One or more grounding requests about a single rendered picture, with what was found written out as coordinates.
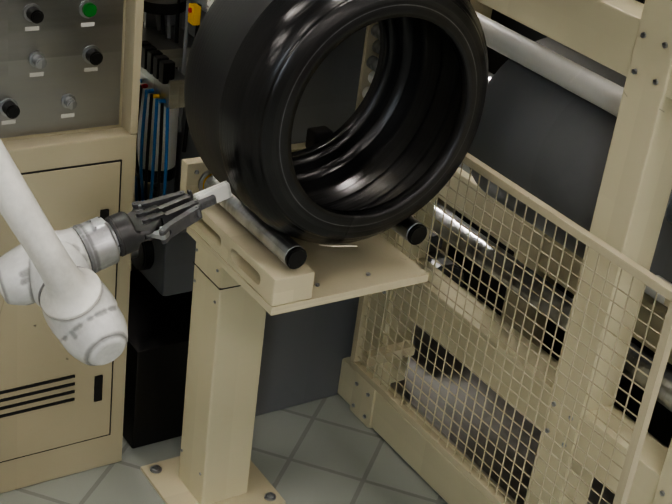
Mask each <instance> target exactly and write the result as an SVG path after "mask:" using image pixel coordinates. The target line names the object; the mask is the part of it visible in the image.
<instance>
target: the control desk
mask: <svg viewBox="0 0 672 504"><path fill-rule="evenodd" d="M143 10H144V0H0V139H1V141H2V142H3V144H4V146H5V147H6V149H7V151H8V153H9V154H10V156H11V158H12V159H13V161H14V163H15V164H16V166H17V168H18V170H19V171H20V173H21V175H22V176H23V178H24V180H25V182H26V183H27V185H28V187H29V188H30V190H31V192H32V193H33V195H34V197H35V199H36V200H37V202H38V204H39V205H40V207H41V209H42V211H43V212H44V214H45V216H46V217H47V219H48V221H49V223H50V224H51V226H52V228H53V229H54V231H55V230H64V229H68V228H71V227H73V226H74V225H78V224H81V223H83V222H85V221H88V220H90V219H93V218H95V217H101V218H103V219H105V218H106V217H108V216H110V215H113V214H115V213H118V212H120V211H123V212H125V213H126V214H128V213H129V212H131V211H132V209H133V208H132V202H134V189H135V168H136V147H137V134H136V133H138V114H139V94H140V73H141V52H142V31H143ZM130 272H131V253H130V254H127V255H125V256H123V257H122V256H120V260H119V262H118V263H117V264H114V265H112V266H110V267H107V268H105V269H103V270H100V271H98V272H97V273H96V274H97V276H98V277H99V279H100V280H101V281H102V282H103V283H104V284H105V286H106V287H107V288H108V289H109V291H110V292H111V293H112V295H113V296H114V298H115V300H116V302H117V306H118V307H119V309H120V310H121V312H122V314H123V316H124V318H125V321H126V325H127V329H128V314H129V293H130ZM126 356H127V345H126V347H125V348H124V351H123V352H122V354H121V355H120V356H119V357H118V358H116V359H115V360H114V361H112V362H110V363H108V364H105V365H98V366H90V365H87V364H84V363H82V362H80V361H79V360H77V359H76V358H74V357H73V356H72V355H71V354H70V353H69V352H68V351H67V350H66V349H65V348H64V346H63V345H62V344H61V342H60V341H59V339H58V338H57V337H56V336H55V335H54V333H53V332H52V330H51V329H50V327H49V326H48V324H47V322H46V320H45V318H44V315H43V312H42V308H41V307H40V306H39V305H37V304H36V303H34V304H30V305H11V304H8V303H7V302H6V301H5V300H4V298H3V297H2V295H1V293H0V494H1V493H4V492H8V491H12V490H15V489H19V488H23V487H27V486H30V485H34V484H38V483H41V482H45V481H49V480H52V479H56V478H60V477H64V476H67V475H71V474H75V473H78V472H82V471H86V470H90V469H93V468H97V467H101V466H104V465H108V464H112V463H116V462H119V461H121V460H122V440H123V419H124V398H125V377H126Z"/></svg>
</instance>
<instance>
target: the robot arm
mask: <svg viewBox="0 0 672 504"><path fill-rule="evenodd" d="M187 193H188V194H186V193H185V191H178V192H174V193H170V194H167V195H163V196H159V197H156V198H152V199H148V200H144V201H134V202H132V208H133V209H132V211H131V212H129V213H128V214H126V213H125V212H123V211H120V212H118V213H115V214H113V215H110V216H108V217H106V218H105V219H103V218H101V217H95V218H93V219H90V220H88V221H85V222H83V223H81V224H78V225H74V226H73V227H71V228H68V229H64V230H55V231H54V229H53V228H52V226H51V224H50V223H49V221H48V219H47V217H46V216H45V214H44V212H43V211H42V209H41V207H40V205H39V204H38V202H37V200H36V199H35V197H34V195H33V193H32V192H31V190H30V188H29V187H28V185H27V183H26V182H25V180H24V178H23V176H22V175H21V173H20V171H19V170H18V168H17V166H16V164H15V163H14V161H13V159H12V158H11V156H10V154H9V153H8V151H7V149H6V147H5V146H4V144H3V142H2V141H1V139H0V213H1V215H2V216H3V218H4V219H5V221H6V222H7V224H8V225H9V227H10V228H11V230H12V231H13V233H14V234H15V236H16V238H17V239H18V241H19V242H20V245H18V246H16V247H15V248H13V249H11V250H10V251H8V252H7V253H5V254H4V255H3V256H1V257H0V293H1V295H2V297H3V298H4V300H5V301H6V302H7V303H8V304H11V305H30V304H34V303H36V304H37V305H39V306H40V307H41V308H42V312H43V315H44V318H45V320H46V322H47V324H48V326H49V327H50V329H51V330H52V332H53V333H54V335H55V336H56V337H57V338H58V339H59V341H60V342H61V344H62V345H63V346H64V348H65V349H66V350H67V351H68V352H69V353H70V354H71V355H72V356H73V357H74V358H76V359H77V360H79V361H80V362H82V363H84V364H87V365H90V366H98V365H105V364H108V363H110V362H112V361H114V360H115V359H116V358H118V357H119V356H120V355H121V354H122V352H123V351H124V348H125V347H126V345H127V342H128V329H127V325H126V321H125V318H124V316H123V314H122V312H121V310H120V309H119V307H118V306H117V302H116V300H115V298H114V296H113V295H112V293H111V292H110V291H109V289H108V288H107V287H106V286H105V284H104V283H103V282H102V281H101V280H100V279H99V277H98V276H97V274H96V273H97V272H98V271H100V270H103V269H105V268H107V267H110V266H112V265H114V264H117V263H118V262H119V260H120V256H122V257H123V256H125V255H127V254H130V253H132V252H134V251H137V250H138V249H139V247H140V244H141V243H142V242H145V241H151V240H153V239H154V238H156V239H160V240H161V243H162V244H166V243H167V242H168V241H169V240H170V239H171V238H172V237H173V236H175V235H176V234H178V233H179V232H181V231H183V230H184V229H186V228H187V227H189V226H191V225H192V224H194V223H195V222H197V221H199V220H200V219H202V212H201V211H202V210H203V209H205V208H208V207H210V206H212V205H215V204H216V203H219V202H221V201H223V200H226V199H228V198H230V197H232V193H231V188H230V184H229V183H228V182H227V181H223V182H221V183H219V184H216V185H214V186H211V187H209V188H207V189H204V190H202V191H199V192H197V193H194V194H192V191H191V190H187ZM178 197H179V198H178Z"/></svg>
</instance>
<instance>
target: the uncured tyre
mask: <svg viewBox="0 0 672 504"><path fill-rule="evenodd" d="M376 22H378V23H379V30H380V52H379V59H378V64H377V68H376V71H375V75H374V78H373V80H372V83H371V85H370V87H369V90H368V92H367V93H366V95H365V97H364V99H363V100H362V102H361V104H360V105H359V107H358V108H357V109H356V111H355V112H354V113H353V114H352V116H351V117H350V118H349V119H348V120H347V121H346V122H345V123H344V124H343V125H342V126H341V127H340V128H339V129H338V130H337V131H335V132H334V133H333V134H331V135H330V136H329V137H327V138H326V139H324V140H322V141H321V142H319V143H317V144H315V145H313V146H310V147H308V148H305V149H302V150H299V151H295V152H291V137H292V128H293V122H294V118H295V114H296V110H297V107H298V104H299V102H300V99H301V97H302V94H303V92H304V90H305V88H306V86H307V84H308V82H309V81H310V79H311V77H312V76H313V74H314V73H315V71H316V70H317V68H318V67H319V66H320V64H321V63H322V62H323V61H324V59H325V58H326V57H327V56H328V55H329V54H330V53H331V52H332V51H333V50H334V49H335V48H336V47H337V46H338V45H339V44H340V43H342V42H343V41H344V40H345V39H347V38H348V37H349V36H351V35H352V34H354V33H355V32H357V31H359V30H361V29H362V28H364V27H366V26H368V25H371V24H373V23H376ZM487 85H488V51H487V45H486V40H485V35H484V32H483V28H482V26H481V23H480V20H479V18H478V16H477V14H476V12H475V10H474V8H473V7H472V5H471V4H470V2H469V1H468V0H214V2H213V3H212V5H211V6H210V8H209V9H208V11H207V13H206V15H205V16H204V18H203V20H202V22H201V24H200V26H199V29H198V31H197V33H196V36H195V38H194V41H193V44H192V47H191V51H190V54H189V58H188V63H187V68H186V74H185V84H184V103H185V112H186V118H187V123H188V127H189V130H190V134H191V136H192V139H193V141H194V144H195V146H196V149H197V151H198V153H199V155H200V157H201V159H202V161H203V162H204V164H205V166H206V167H207V168H208V170H209V171H210V172H211V174H212V175H213V176H214V177H215V178H216V179H217V180H218V181H219V182H220V183H221V182H223V181H227V182H228V183H229V184H230V188H231V193H232V194H233V195H234V196H235V197H237V198H238V199H239V200H240V201H241V202H242V203H243V204H244V205H246V206H247V207H248V208H249V209H250V210H251V211H252V212H253V213H255V214H256V215H257V216H258V217H259V218H260V219H261V220H263V221H264V222H265V223H266V224H268V225H269V226H271V227H272V228H274V229H275V230H277V231H279V232H281V233H283V234H286V235H288V236H291V237H294V238H297V239H300V240H303V241H307V242H311V243H317V244H345V243H351V242H356V241H360V240H364V239H367V238H370V237H373V236H375V235H378V234H380V233H382V232H384V231H386V230H388V229H390V228H392V227H394V226H396V225H397V224H399V223H401V222H402V221H404V220H405V219H407V218H408V217H410V216H411V215H413V214H414V213H416V212H417V211H418V210H420V209H421V208H422V207H424V206H425V205H426V204H427V203H428V202H429V201H430V200H431V199H433V198H434V197H435V196H436V195H437V194H438V193H439V191H440V190H441V189H442V188H443V187H444V186H445V185H446V184H447V182H448V181H449V180H450V179H451V177H452V176H453V175H454V173H455V172H456V170H457V169H458V167H459V166H460V164H461V163H462V161H463V159H464V158H465V156H466V154H467V152H468V150H469V148H470V146H471V144H472V142H473V139H474V137H475V135H476V132H477V129H478V126H479V123H480V120H481V116H482V112H483V108H484V103H485V98H486V92H487Z"/></svg>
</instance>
